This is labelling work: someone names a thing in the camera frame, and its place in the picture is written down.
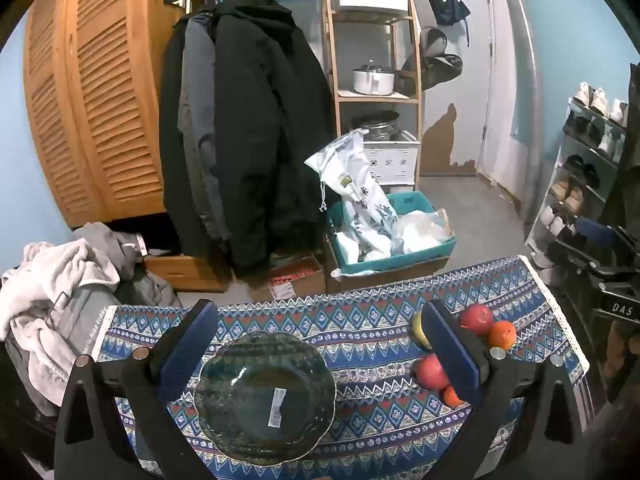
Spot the black hooded coat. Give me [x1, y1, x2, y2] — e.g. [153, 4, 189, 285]
[159, 0, 336, 278]

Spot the steel pot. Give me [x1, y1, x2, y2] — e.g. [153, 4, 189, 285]
[352, 111, 401, 142]

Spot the white door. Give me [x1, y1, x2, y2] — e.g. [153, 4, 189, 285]
[475, 0, 531, 181]

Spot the pile of grey clothes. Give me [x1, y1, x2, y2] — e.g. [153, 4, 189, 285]
[0, 241, 121, 406]

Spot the yellow green apple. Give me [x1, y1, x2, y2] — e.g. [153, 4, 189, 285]
[411, 310, 433, 351]

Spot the teal cardboard box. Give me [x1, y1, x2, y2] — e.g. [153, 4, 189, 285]
[326, 191, 457, 277]

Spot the wooden drawer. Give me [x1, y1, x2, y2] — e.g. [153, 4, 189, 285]
[142, 255, 226, 292]

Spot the wooden shelf rack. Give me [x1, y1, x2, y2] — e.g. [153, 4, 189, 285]
[320, 0, 423, 186]

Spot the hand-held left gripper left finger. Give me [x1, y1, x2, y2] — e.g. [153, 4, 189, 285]
[54, 299, 221, 480]

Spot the red apple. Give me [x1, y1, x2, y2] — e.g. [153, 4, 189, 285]
[414, 353, 451, 391]
[459, 304, 495, 337]

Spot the grey printed bag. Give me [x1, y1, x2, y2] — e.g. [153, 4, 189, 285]
[50, 280, 121, 356]

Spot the wooden louvered wardrobe door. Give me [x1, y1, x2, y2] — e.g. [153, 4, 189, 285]
[22, 0, 193, 228]

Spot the white cooking pot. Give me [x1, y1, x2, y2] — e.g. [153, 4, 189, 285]
[352, 62, 401, 96]

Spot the blue patterned tablecloth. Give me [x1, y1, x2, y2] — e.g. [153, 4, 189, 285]
[90, 255, 591, 480]

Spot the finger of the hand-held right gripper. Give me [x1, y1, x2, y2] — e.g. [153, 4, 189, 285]
[547, 240, 601, 273]
[574, 217, 631, 261]

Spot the clear plastic bag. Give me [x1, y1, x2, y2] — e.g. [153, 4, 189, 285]
[390, 209, 453, 256]

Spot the dark grey cloth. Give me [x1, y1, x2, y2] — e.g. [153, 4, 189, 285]
[117, 270, 183, 308]

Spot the grey jacket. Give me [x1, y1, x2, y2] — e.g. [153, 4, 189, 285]
[177, 12, 236, 241]

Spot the grey hoodie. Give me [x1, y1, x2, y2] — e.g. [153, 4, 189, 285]
[72, 222, 146, 281]

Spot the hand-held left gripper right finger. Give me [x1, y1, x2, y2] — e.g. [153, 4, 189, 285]
[422, 299, 583, 480]

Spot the white perforated basket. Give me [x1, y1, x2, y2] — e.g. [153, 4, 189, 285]
[362, 132, 421, 186]

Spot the dark glass scalloped bowl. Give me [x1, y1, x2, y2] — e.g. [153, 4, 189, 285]
[194, 331, 337, 467]

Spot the grey hanging cap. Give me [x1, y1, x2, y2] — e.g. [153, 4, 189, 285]
[420, 27, 448, 58]

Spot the white printed rice bag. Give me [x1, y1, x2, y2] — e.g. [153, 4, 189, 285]
[305, 129, 398, 263]

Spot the shoe rack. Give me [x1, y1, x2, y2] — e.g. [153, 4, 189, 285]
[525, 97, 631, 286]

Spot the red label cardboard box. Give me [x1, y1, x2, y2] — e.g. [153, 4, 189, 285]
[250, 255, 327, 301]

